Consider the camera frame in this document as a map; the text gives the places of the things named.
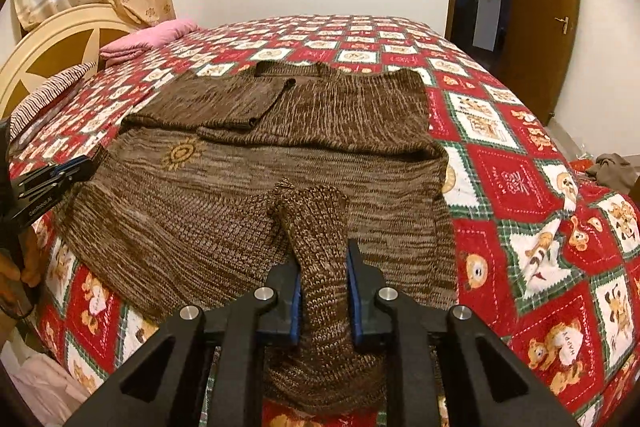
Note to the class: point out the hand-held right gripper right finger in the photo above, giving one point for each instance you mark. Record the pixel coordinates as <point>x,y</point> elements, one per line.
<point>355,307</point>

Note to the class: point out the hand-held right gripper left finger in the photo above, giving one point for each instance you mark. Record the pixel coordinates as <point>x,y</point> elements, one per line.
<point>296,312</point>

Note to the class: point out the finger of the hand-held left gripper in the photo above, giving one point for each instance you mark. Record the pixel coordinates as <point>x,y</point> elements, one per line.
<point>80,172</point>
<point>62,167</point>

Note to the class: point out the brown knitted sweater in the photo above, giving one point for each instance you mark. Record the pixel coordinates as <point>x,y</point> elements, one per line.
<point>225,207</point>

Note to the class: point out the person's left hand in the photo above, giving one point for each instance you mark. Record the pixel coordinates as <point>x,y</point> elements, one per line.
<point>31,259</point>

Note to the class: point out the striped pillow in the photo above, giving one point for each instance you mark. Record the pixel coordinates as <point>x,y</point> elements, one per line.
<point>50,97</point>

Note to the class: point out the cream wooden headboard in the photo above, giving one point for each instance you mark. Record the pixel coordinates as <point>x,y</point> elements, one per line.
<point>60,42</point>

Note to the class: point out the pink folded pillow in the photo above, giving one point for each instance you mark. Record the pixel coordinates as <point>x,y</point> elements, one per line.
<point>150,37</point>

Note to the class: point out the pale pink cloth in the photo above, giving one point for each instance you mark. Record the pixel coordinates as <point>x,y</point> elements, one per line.
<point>45,382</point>

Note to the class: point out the red checkered printed blanket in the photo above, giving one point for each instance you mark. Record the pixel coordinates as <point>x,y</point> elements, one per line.
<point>525,232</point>

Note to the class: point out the red plastic bag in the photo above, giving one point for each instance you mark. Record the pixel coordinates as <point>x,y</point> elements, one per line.
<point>581,164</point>

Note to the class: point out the grey cloth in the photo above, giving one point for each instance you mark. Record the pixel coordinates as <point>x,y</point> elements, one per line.
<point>612,172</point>

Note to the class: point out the brown wooden door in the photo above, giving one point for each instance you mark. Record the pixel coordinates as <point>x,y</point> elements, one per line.
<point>540,47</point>

